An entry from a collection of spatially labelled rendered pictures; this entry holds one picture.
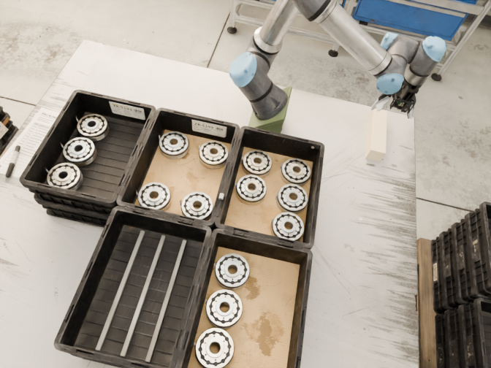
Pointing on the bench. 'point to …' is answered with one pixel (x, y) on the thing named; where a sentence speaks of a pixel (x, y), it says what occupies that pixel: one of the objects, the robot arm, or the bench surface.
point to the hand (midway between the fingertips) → (389, 112)
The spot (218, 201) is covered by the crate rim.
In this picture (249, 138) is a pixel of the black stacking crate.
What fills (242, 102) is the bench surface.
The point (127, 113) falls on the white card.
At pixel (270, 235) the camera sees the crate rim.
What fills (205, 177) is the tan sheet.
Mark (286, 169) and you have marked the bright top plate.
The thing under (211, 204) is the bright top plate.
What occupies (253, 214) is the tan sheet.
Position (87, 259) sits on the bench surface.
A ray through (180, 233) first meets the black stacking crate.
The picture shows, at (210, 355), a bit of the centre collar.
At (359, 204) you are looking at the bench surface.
